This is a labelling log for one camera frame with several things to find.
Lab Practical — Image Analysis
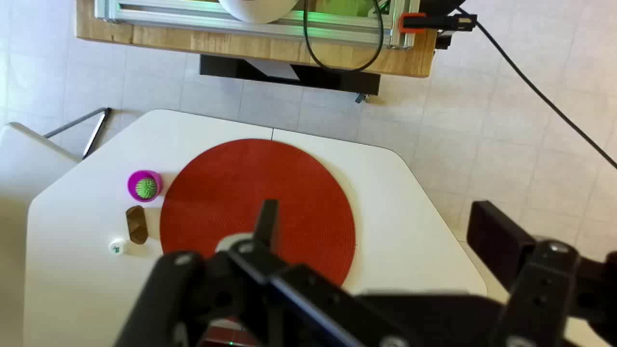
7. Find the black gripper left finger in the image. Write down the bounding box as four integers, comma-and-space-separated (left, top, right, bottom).
252, 200, 277, 246

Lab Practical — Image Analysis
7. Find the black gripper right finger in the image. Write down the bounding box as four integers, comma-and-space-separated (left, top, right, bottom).
466, 200, 536, 288

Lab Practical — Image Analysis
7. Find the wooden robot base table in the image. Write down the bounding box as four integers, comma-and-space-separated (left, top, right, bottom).
73, 0, 435, 76

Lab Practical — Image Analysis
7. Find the round red placemat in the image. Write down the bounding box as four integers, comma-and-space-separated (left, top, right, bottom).
160, 138, 355, 285

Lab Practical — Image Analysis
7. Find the small brown block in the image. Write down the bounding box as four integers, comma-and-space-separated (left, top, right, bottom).
125, 205, 148, 244

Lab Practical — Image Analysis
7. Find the purple cup with green ball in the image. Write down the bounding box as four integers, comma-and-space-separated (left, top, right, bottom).
127, 169, 164, 202

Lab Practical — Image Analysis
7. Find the orange black clamp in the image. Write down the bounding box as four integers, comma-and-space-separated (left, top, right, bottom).
397, 13, 476, 34

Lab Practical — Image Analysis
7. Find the black cable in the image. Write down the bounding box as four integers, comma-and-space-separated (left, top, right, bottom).
453, 5, 617, 169

